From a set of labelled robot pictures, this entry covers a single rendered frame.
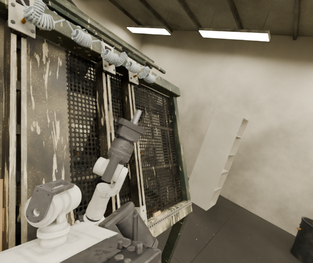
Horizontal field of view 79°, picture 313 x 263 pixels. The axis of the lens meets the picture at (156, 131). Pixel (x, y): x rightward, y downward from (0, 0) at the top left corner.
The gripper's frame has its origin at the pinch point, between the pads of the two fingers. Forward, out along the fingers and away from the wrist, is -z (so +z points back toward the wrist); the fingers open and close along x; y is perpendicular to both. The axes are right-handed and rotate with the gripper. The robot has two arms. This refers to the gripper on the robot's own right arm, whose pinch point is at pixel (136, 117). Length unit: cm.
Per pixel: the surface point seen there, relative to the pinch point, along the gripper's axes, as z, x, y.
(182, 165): 6, -94, 91
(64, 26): -32, 43, 39
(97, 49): -35, 25, 50
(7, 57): -2, 53, 27
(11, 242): 59, 20, 7
